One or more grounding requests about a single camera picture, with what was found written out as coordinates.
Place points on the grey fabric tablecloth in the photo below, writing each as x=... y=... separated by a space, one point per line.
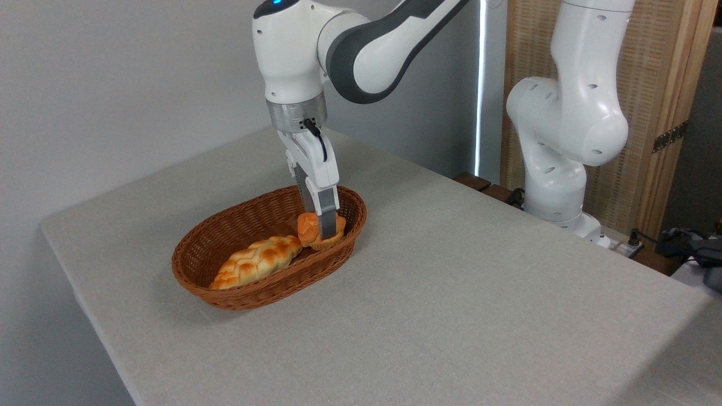
x=451 y=293

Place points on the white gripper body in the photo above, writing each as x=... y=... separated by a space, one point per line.
x=313 y=163

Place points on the brown wicker oval basket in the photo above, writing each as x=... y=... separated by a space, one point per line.
x=225 y=237

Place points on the round orange bread bun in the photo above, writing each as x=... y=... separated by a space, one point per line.
x=308 y=228

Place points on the wooden woven folding screen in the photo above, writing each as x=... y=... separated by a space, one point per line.
x=660 y=67

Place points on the dark grey rounded object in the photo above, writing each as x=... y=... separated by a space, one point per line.
x=713 y=279

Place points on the black plug at robot base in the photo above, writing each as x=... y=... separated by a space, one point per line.
x=635 y=239

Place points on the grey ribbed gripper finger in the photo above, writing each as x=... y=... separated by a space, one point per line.
x=306 y=194
x=328 y=214

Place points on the long braided bread loaf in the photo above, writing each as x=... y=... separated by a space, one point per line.
x=256 y=260

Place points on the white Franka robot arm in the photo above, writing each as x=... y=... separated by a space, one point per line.
x=569 y=113

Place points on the dark metal screen hinge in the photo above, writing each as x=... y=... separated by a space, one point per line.
x=670 y=137

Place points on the brown wooden block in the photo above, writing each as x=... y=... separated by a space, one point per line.
x=472 y=181
x=499 y=193

